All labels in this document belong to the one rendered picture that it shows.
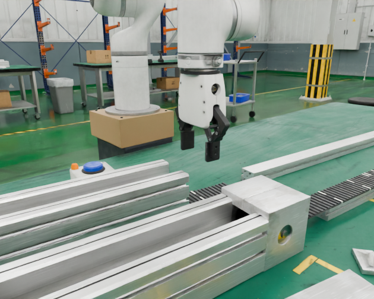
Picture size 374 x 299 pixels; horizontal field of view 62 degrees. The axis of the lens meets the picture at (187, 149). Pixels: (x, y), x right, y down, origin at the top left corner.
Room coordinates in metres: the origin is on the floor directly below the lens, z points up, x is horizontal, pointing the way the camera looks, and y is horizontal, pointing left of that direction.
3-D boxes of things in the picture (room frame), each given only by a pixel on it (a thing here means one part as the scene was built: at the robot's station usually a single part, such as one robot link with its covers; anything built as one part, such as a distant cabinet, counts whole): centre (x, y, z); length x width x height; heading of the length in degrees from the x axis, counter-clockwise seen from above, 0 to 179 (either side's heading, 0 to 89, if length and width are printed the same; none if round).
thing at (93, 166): (0.61, 0.20, 0.84); 0.04 x 0.04 x 0.02
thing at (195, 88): (0.60, -0.02, 1.00); 0.10 x 0.07 x 0.11; 34
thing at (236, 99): (4.98, -0.59, 0.50); 1.03 x 0.55 x 1.01; 46
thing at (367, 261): (0.39, -0.27, 0.78); 0.05 x 0.03 x 0.01; 169
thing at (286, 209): (0.45, -0.11, 0.83); 0.12 x 0.09 x 0.10; 34
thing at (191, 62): (0.60, -0.03, 1.06); 0.09 x 0.08 x 0.03; 34
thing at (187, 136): (0.65, 0.01, 0.91); 0.03 x 0.03 x 0.07; 34
